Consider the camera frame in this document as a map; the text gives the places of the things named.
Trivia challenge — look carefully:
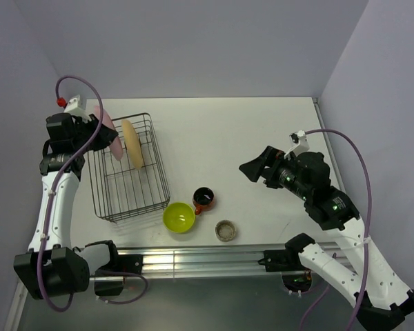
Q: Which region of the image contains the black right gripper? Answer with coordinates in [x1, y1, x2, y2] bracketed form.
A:
[238, 144, 310, 199]

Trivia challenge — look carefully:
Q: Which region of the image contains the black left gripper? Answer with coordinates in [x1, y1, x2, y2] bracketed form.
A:
[72, 114, 117, 154]

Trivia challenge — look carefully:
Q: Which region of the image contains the pink plastic plate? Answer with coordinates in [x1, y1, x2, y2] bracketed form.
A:
[93, 106, 124, 161]

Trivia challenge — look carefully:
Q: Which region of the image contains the yellow plastic plate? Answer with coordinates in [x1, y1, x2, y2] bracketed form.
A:
[121, 119, 144, 169]

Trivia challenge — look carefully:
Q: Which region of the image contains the orange mug dark inside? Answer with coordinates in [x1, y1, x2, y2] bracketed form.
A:
[193, 187, 215, 215]

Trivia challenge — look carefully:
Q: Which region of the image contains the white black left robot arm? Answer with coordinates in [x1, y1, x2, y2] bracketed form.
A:
[13, 112, 121, 300]

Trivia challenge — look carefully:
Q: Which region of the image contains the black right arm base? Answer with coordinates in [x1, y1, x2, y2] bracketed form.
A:
[257, 248, 308, 272]

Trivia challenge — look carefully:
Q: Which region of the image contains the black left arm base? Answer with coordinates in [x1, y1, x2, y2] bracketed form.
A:
[90, 254, 144, 277]

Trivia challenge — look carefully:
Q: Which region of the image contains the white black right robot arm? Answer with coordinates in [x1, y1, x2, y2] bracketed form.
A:
[239, 146, 414, 330]

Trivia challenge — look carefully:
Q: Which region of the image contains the small speckled beige dish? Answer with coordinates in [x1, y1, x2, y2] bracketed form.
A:
[215, 220, 237, 242]

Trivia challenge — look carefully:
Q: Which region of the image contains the lime green bowl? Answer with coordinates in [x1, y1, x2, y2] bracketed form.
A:
[163, 202, 196, 233]

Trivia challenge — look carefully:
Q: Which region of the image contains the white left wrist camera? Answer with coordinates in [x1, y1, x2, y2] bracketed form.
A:
[64, 94, 91, 121]

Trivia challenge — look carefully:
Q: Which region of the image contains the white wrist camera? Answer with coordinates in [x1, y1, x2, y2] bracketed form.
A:
[284, 130, 310, 159]
[64, 94, 91, 121]

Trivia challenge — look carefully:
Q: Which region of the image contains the black wire dish rack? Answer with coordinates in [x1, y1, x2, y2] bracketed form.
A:
[87, 112, 170, 222]

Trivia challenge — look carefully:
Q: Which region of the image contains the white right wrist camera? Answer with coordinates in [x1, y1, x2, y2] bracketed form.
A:
[284, 130, 310, 159]

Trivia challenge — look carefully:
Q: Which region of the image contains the aluminium mounting rail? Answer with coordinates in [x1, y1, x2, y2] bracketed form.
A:
[19, 241, 382, 282]

